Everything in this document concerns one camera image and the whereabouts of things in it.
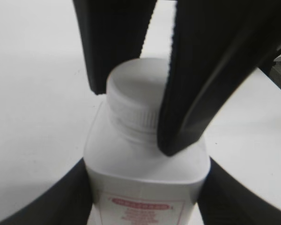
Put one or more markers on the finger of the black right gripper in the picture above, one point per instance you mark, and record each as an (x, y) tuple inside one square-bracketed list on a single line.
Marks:
[(215, 46), (112, 32)]

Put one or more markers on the white yili yogurt bottle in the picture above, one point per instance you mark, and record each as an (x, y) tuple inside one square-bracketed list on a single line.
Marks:
[(133, 183)]

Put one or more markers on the white bottle cap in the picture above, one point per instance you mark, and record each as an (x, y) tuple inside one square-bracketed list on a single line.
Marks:
[(135, 91)]

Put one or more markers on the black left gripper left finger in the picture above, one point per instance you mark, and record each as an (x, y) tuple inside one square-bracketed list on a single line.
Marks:
[(66, 202)]

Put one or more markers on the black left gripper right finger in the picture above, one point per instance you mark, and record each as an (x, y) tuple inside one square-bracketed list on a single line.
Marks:
[(225, 201)]

